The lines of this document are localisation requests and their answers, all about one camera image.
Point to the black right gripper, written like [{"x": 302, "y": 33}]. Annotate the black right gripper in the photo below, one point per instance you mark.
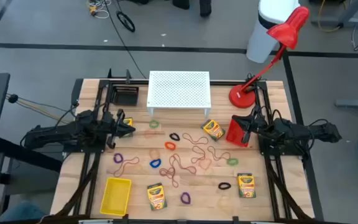
[{"x": 256, "y": 127}]

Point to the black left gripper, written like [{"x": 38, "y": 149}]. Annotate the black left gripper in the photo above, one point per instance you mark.
[{"x": 112, "y": 127}]

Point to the yellow Crayola crayon box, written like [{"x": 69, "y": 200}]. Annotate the yellow Crayola crayon box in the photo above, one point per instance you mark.
[
  {"x": 213, "y": 129},
  {"x": 246, "y": 186},
  {"x": 129, "y": 120},
  {"x": 156, "y": 196}
]

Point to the red rubber band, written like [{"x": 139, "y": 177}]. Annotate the red rubber band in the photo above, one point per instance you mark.
[
  {"x": 194, "y": 147},
  {"x": 174, "y": 183},
  {"x": 211, "y": 149},
  {"x": 183, "y": 135},
  {"x": 163, "y": 171},
  {"x": 129, "y": 160},
  {"x": 194, "y": 170}
]

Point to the yellow plastic basket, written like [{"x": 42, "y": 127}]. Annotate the yellow plastic basket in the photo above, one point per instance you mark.
[{"x": 116, "y": 196}]

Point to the yellow rubber band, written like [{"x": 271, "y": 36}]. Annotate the yellow rubber band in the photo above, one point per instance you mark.
[
  {"x": 140, "y": 169},
  {"x": 221, "y": 205},
  {"x": 191, "y": 186}
]

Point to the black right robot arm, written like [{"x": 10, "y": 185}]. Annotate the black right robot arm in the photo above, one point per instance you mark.
[{"x": 306, "y": 132}]

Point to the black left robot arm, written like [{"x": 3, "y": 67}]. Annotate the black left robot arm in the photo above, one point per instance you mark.
[{"x": 57, "y": 132}]

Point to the red desk lamp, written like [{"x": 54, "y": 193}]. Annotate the red desk lamp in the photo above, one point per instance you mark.
[{"x": 242, "y": 96}]

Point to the grey desk leg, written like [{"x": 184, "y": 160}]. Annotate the grey desk leg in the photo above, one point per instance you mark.
[
  {"x": 337, "y": 22},
  {"x": 353, "y": 103}
]

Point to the red plastic basket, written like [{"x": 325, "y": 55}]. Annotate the red plastic basket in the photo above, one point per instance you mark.
[{"x": 235, "y": 135}]

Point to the black plastic basket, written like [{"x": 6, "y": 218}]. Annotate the black plastic basket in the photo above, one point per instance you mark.
[{"x": 125, "y": 96}]

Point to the black corner box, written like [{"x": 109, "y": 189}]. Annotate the black corner box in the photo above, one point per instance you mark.
[{"x": 77, "y": 91}]

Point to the white perforated metal shelf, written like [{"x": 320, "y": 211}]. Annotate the white perforated metal shelf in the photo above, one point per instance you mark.
[{"x": 179, "y": 90}]

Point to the white trash bin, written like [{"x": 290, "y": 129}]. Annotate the white trash bin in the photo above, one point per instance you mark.
[{"x": 259, "y": 40}]

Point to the black table clamp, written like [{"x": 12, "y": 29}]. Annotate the black table clamp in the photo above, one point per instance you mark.
[
  {"x": 235, "y": 219},
  {"x": 125, "y": 217}
]

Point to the black chair wheel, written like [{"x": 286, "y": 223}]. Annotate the black chair wheel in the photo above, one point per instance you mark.
[
  {"x": 205, "y": 7},
  {"x": 180, "y": 3}
]

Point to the person's leg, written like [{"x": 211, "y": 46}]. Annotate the person's leg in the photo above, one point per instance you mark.
[{"x": 20, "y": 213}]

